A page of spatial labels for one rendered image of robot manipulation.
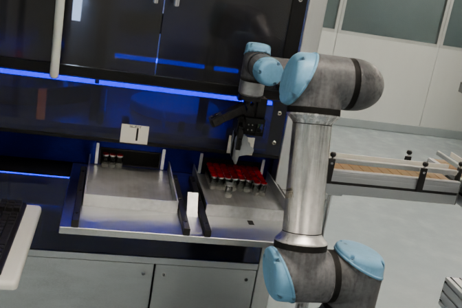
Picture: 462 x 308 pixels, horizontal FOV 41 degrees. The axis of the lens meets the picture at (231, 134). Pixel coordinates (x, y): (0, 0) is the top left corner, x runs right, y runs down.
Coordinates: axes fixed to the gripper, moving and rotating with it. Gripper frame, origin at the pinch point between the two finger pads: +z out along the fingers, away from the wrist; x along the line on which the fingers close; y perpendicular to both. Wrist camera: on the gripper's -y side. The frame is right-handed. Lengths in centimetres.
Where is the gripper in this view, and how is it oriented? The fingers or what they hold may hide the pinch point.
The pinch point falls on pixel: (232, 157)
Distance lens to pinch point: 189.4
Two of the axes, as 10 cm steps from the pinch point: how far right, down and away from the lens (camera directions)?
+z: -1.6, 9.5, 2.6
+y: 9.7, 1.1, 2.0
